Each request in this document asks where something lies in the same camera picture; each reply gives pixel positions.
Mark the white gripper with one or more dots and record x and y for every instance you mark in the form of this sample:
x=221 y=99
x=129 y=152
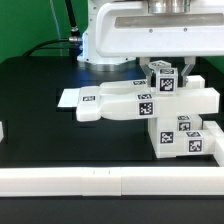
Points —
x=129 y=29

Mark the white chair back frame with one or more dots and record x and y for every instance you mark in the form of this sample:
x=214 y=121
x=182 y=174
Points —
x=133 y=99

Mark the white chair seat part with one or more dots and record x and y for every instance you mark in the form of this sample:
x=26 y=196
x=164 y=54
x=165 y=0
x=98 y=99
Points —
x=162 y=132

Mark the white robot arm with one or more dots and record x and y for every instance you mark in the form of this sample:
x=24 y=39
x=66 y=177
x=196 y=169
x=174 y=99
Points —
x=92 y=59

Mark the white right rail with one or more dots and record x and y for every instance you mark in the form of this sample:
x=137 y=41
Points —
x=218 y=134

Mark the white rail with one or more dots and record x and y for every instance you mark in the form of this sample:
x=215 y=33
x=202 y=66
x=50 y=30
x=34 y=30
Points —
x=218 y=134
x=15 y=182

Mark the white marker base plate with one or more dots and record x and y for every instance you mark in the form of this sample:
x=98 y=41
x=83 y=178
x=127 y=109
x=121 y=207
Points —
x=69 y=98

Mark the white front rail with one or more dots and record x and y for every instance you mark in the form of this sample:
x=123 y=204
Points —
x=15 y=182

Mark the white left rail stub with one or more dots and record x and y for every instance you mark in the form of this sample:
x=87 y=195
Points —
x=1 y=132

